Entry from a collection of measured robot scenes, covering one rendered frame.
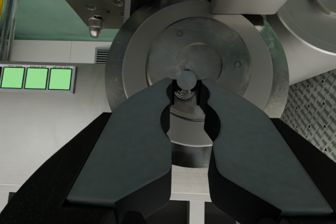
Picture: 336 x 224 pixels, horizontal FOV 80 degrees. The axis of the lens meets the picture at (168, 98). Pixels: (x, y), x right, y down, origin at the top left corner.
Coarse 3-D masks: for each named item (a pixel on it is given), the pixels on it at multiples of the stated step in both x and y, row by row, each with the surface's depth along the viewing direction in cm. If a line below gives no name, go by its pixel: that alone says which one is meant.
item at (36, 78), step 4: (28, 68) 50; (32, 68) 50; (36, 68) 50; (40, 68) 50; (28, 72) 50; (32, 72) 50; (36, 72) 50; (40, 72) 50; (44, 72) 50; (28, 76) 50; (32, 76) 50; (36, 76) 50; (40, 76) 50; (44, 76) 50; (28, 80) 50; (32, 80) 50; (36, 80) 50; (40, 80) 50; (44, 80) 50; (28, 84) 50; (32, 84) 50; (36, 84) 50; (40, 84) 50; (44, 84) 50
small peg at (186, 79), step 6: (180, 72) 11; (186, 72) 11; (192, 72) 11; (174, 78) 11; (180, 78) 11; (186, 78) 11; (192, 78) 11; (198, 78) 11; (180, 84) 11; (186, 84) 11; (192, 84) 11; (174, 90) 13; (180, 90) 11; (186, 90) 11; (192, 90) 11; (180, 96) 13; (186, 96) 13
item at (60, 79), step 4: (52, 72) 50; (56, 72) 50; (60, 72) 50; (64, 72) 50; (68, 72) 50; (52, 76) 50; (56, 76) 50; (60, 76) 50; (64, 76) 50; (68, 76) 50; (52, 80) 50; (56, 80) 50; (60, 80) 50; (64, 80) 50; (68, 80) 50; (52, 84) 50; (56, 84) 50; (60, 84) 50; (64, 84) 50; (68, 84) 49; (52, 88) 49; (56, 88) 49; (60, 88) 49; (64, 88) 49; (68, 88) 49
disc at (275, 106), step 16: (160, 0) 17; (176, 0) 17; (192, 0) 17; (208, 0) 17; (144, 16) 17; (256, 16) 17; (128, 32) 17; (272, 32) 16; (112, 48) 17; (272, 48) 16; (112, 64) 16; (272, 64) 16; (112, 80) 16; (288, 80) 16; (112, 96) 16; (272, 96) 16; (272, 112) 16; (176, 144) 15; (176, 160) 15; (192, 160) 15; (208, 160) 15
